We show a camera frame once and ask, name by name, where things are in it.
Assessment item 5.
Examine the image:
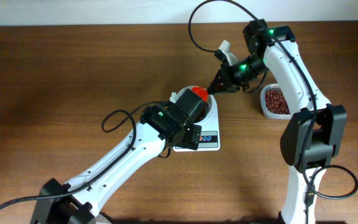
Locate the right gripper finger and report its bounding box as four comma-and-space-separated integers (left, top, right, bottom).
207, 68, 229, 93
213, 85, 240, 95

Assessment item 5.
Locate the orange measuring scoop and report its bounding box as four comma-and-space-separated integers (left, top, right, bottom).
191, 86, 209, 102

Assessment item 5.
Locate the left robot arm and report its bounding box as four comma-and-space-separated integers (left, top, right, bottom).
31, 89, 208, 223

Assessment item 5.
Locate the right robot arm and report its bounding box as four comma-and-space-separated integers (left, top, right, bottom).
208, 19, 347, 223

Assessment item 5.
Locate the white round bowl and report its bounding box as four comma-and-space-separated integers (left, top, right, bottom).
173, 86, 214, 118

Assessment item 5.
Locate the white digital kitchen scale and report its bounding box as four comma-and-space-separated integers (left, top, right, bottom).
173, 97, 221, 152

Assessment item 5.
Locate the clear plastic food container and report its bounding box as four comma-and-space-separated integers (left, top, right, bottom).
260, 83, 291, 120

